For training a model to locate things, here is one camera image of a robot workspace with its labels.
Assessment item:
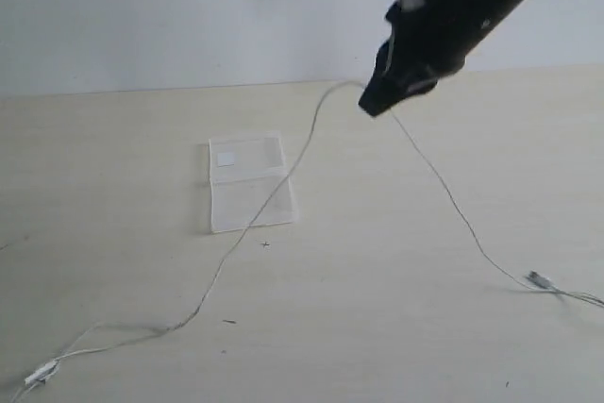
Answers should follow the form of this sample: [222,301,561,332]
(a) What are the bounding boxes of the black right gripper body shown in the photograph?
[374,0,510,89]

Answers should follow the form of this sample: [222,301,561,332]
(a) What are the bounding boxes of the white wired earphones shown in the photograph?
[8,80,604,403]

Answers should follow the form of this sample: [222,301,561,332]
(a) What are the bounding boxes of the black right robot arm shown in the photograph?
[359,0,524,117]

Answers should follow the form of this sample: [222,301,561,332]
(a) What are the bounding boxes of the clear plastic storage case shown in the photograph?
[209,131,298,233]

